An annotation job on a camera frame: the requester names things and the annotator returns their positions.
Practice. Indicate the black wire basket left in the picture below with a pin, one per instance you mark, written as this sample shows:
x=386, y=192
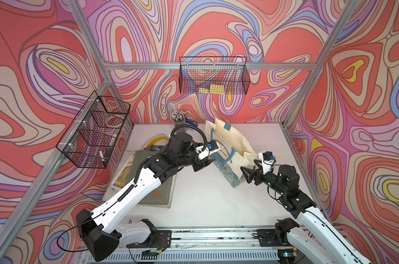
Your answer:
x=93, y=137

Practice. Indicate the beige bag blue handles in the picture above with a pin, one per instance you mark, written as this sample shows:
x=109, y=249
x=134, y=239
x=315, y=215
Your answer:
x=235, y=151

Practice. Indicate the blue stapler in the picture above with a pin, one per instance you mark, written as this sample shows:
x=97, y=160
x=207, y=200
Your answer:
x=191, y=122

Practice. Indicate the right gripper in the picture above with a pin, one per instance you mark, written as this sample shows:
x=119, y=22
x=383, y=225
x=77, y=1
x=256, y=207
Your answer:
x=258, y=173

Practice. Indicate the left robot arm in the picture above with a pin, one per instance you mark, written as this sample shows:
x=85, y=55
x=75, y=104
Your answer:
x=100, y=228

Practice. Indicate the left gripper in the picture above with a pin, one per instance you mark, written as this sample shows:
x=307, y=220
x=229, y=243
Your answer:
x=202, y=164

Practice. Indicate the white bag yellow handles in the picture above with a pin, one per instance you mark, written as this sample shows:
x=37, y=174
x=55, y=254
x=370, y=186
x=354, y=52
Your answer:
x=122, y=175

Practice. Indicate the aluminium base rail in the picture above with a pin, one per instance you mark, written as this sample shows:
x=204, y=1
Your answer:
x=204, y=245

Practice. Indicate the yellow sticky notes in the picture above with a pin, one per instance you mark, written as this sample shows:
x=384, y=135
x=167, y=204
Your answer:
x=213, y=89

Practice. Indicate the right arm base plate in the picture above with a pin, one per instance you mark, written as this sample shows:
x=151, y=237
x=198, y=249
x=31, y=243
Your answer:
x=272, y=237

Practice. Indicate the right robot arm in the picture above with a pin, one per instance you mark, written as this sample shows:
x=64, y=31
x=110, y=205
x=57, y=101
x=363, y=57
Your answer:
x=308, y=230

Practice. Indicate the black wire basket back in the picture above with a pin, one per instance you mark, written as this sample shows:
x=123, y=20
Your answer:
x=201, y=71

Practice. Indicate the black wire basket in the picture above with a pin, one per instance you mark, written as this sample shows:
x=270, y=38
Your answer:
x=93, y=137
x=201, y=71

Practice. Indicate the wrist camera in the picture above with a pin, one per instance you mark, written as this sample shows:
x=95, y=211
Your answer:
x=268, y=161
x=204, y=151

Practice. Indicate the olive green fabric bag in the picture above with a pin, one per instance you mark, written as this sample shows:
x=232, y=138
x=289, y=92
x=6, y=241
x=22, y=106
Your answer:
x=159, y=197

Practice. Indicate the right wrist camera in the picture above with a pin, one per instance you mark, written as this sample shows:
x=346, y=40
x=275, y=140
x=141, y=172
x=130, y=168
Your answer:
x=268, y=161

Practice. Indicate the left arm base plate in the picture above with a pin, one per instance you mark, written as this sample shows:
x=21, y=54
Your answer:
x=160, y=239

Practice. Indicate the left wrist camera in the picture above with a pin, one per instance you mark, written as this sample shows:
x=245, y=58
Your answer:
x=204, y=151

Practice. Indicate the cream canvas tote bag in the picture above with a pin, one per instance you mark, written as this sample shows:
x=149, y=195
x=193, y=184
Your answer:
x=109, y=193

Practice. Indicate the metal cup of pencils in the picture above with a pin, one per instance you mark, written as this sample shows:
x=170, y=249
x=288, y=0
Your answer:
x=179, y=117

